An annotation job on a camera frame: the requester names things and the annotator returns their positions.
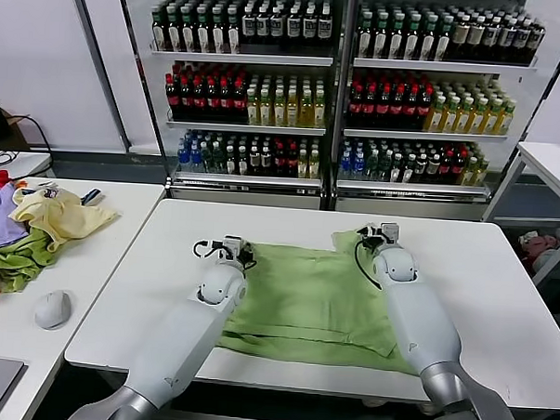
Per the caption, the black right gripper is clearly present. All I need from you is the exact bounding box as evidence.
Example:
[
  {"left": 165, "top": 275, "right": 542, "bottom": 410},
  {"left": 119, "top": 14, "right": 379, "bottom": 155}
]
[{"left": 358, "top": 227, "right": 385, "bottom": 254}]

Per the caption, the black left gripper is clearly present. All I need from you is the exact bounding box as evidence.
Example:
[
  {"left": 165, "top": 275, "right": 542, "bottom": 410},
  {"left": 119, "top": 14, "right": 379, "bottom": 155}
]
[{"left": 238, "top": 243, "right": 258, "bottom": 272}]

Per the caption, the light green polo shirt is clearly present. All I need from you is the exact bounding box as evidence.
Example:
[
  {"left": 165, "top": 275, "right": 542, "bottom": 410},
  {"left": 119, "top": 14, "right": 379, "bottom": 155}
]
[{"left": 219, "top": 223, "right": 424, "bottom": 376}]

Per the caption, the pink clothes heap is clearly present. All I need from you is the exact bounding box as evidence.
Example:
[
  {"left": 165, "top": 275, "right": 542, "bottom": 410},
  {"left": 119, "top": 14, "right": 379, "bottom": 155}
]
[{"left": 518, "top": 228, "right": 560, "bottom": 275}]

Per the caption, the red cap cola bottle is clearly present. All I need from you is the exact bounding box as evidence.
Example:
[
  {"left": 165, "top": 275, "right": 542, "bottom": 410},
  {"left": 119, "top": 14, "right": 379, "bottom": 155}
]
[
  {"left": 178, "top": 75, "right": 194, "bottom": 122},
  {"left": 218, "top": 77, "right": 234, "bottom": 124},
  {"left": 416, "top": 85, "right": 433, "bottom": 132},
  {"left": 232, "top": 78, "right": 248, "bottom": 124},
  {"left": 347, "top": 83, "right": 365, "bottom": 129},
  {"left": 165, "top": 75, "right": 181, "bottom": 121},
  {"left": 403, "top": 85, "right": 420, "bottom": 131},
  {"left": 205, "top": 76, "right": 221, "bottom": 123},
  {"left": 361, "top": 84, "right": 378, "bottom": 129},
  {"left": 389, "top": 85, "right": 406, "bottom": 131},
  {"left": 192, "top": 76, "right": 208, "bottom": 122},
  {"left": 375, "top": 84, "right": 392, "bottom": 130}
]

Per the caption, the blue white striped garment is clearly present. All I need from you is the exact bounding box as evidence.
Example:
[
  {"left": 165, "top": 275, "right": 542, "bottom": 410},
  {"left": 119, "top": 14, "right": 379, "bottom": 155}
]
[{"left": 79, "top": 189, "right": 107, "bottom": 209}]

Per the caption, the pale yellow shirt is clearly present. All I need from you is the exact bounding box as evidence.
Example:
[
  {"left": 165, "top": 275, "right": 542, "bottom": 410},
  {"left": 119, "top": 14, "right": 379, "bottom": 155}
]
[{"left": 7, "top": 185, "right": 121, "bottom": 256}]

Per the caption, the white side table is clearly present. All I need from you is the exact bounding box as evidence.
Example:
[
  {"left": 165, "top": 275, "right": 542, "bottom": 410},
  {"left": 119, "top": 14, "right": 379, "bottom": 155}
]
[{"left": 479, "top": 138, "right": 560, "bottom": 289}]

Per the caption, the green cap bottle white label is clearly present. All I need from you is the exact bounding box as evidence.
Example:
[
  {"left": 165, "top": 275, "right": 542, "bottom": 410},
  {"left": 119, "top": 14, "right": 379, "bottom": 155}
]
[
  {"left": 165, "top": 7, "right": 182, "bottom": 53},
  {"left": 405, "top": 13, "right": 423, "bottom": 61},
  {"left": 436, "top": 14, "right": 454, "bottom": 63},
  {"left": 210, "top": 9, "right": 227, "bottom": 55},
  {"left": 225, "top": 9, "right": 241, "bottom": 56},
  {"left": 180, "top": 7, "right": 197, "bottom": 54},
  {"left": 421, "top": 13, "right": 438, "bottom": 62},
  {"left": 388, "top": 12, "right": 406, "bottom": 61},
  {"left": 150, "top": 7, "right": 167, "bottom": 52},
  {"left": 373, "top": 11, "right": 391, "bottom": 60},
  {"left": 195, "top": 8, "right": 212, "bottom": 54},
  {"left": 358, "top": 11, "right": 375, "bottom": 59}
]

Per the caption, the white computer mouse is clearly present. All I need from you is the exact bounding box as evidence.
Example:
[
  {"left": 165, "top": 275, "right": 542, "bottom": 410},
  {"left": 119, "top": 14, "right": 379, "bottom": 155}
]
[{"left": 33, "top": 290, "right": 72, "bottom": 331}]

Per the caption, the dark tea bottle white label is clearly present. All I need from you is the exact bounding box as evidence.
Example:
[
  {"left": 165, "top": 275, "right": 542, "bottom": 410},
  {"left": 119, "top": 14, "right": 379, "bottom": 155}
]
[
  {"left": 316, "top": 5, "right": 332, "bottom": 48},
  {"left": 285, "top": 3, "right": 302, "bottom": 47},
  {"left": 270, "top": 2, "right": 287, "bottom": 46},
  {"left": 301, "top": 4, "right": 318, "bottom": 48},
  {"left": 241, "top": 1, "right": 257, "bottom": 46},
  {"left": 255, "top": 2, "right": 272, "bottom": 46}
]

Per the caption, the dark bottle beige label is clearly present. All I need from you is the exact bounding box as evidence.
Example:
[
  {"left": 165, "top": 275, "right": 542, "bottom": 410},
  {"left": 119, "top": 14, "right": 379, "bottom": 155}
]
[
  {"left": 483, "top": 14, "right": 501, "bottom": 63},
  {"left": 452, "top": 13, "right": 470, "bottom": 62},
  {"left": 527, "top": 17, "right": 545, "bottom": 65},
  {"left": 513, "top": 16, "right": 530, "bottom": 64},
  {"left": 468, "top": 14, "right": 486, "bottom": 62},
  {"left": 498, "top": 15, "right": 515, "bottom": 64}
]

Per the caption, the crumpled olive green garment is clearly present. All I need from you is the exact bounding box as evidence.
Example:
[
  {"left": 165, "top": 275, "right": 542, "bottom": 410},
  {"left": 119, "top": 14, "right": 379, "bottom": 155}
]
[{"left": 0, "top": 229, "right": 60, "bottom": 298}]

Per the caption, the brown cardboard box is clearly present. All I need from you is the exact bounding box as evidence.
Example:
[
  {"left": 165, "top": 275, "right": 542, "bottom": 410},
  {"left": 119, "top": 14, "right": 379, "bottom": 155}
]
[{"left": 0, "top": 109, "right": 33, "bottom": 152}]

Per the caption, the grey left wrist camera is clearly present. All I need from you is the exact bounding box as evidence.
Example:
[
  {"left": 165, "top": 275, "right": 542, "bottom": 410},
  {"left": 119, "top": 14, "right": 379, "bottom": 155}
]
[{"left": 219, "top": 234, "right": 242, "bottom": 265}]

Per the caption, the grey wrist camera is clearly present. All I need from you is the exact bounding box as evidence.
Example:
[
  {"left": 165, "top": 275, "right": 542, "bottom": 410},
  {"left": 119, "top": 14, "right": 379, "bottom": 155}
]
[
  {"left": 219, "top": 234, "right": 242, "bottom": 265},
  {"left": 381, "top": 222, "right": 401, "bottom": 247}
]

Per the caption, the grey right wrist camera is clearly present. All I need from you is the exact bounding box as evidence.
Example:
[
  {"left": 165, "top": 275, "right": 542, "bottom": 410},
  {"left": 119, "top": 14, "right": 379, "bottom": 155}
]
[{"left": 381, "top": 222, "right": 401, "bottom": 247}]

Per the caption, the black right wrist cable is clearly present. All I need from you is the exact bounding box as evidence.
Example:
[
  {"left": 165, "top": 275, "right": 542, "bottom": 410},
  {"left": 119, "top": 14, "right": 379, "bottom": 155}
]
[{"left": 352, "top": 241, "right": 384, "bottom": 290}]

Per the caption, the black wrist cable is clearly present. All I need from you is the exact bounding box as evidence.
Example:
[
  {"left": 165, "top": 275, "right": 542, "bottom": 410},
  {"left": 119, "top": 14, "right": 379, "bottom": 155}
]
[
  {"left": 352, "top": 241, "right": 384, "bottom": 290},
  {"left": 192, "top": 239, "right": 224, "bottom": 260}
]

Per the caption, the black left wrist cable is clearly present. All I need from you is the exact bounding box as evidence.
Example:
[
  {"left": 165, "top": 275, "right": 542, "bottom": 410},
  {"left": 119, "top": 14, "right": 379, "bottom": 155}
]
[{"left": 192, "top": 239, "right": 224, "bottom": 260}]

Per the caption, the black monitor cable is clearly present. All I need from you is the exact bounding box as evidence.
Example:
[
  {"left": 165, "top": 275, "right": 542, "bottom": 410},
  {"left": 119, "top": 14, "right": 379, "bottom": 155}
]
[{"left": 7, "top": 113, "right": 54, "bottom": 154}]

